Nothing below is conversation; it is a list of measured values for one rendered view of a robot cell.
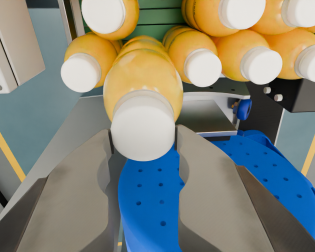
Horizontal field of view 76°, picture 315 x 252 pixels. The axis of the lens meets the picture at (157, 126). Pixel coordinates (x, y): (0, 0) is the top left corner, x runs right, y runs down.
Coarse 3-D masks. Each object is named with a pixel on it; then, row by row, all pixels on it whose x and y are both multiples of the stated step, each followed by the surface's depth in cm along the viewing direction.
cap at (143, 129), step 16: (144, 96) 12; (128, 112) 11; (144, 112) 11; (160, 112) 11; (112, 128) 11; (128, 128) 12; (144, 128) 12; (160, 128) 12; (128, 144) 12; (144, 144) 12; (160, 144) 12; (144, 160) 13
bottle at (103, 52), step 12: (84, 36) 26; (96, 36) 26; (72, 48) 24; (84, 48) 24; (96, 48) 24; (108, 48) 26; (120, 48) 34; (96, 60) 24; (108, 60) 26; (96, 84) 26
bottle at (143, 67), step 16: (128, 48) 19; (144, 48) 18; (160, 48) 20; (112, 64) 18; (128, 64) 14; (144, 64) 14; (160, 64) 15; (112, 80) 14; (128, 80) 13; (144, 80) 13; (160, 80) 14; (176, 80) 15; (112, 96) 14; (128, 96) 13; (160, 96) 13; (176, 96) 14; (112, 112) 13; (176, 112) 15
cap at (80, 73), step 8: (80, 56) 22; (64, 64) 22; (72, 64) 22; (80, 64) 22; (88, 64) 22; (64, 72) 22; (72, 72) 22; (80, 72) 22; (88, 72) 22; (96, 72) 22; (64, 80) 22; (72, 80) 22; (80, 80) 22; (88, 80) 23; (96, 80) 23; (72, 88) 23; (80, 88) 23; (88, 88) 23
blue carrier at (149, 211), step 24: (216, 144) 38; (240, 144) 38; (144, 168) 33; (168, 168) 32; (264, 168) 32; (288, 168) 32; (120, 192) 29; (144, 192) 28; (168, 192) 28; (288, 192) 28; (312, 192) 28; (144, 216) 25; (168, 216) 25; (312, 216) 25; (144, 240) 23; (168, 240) 23
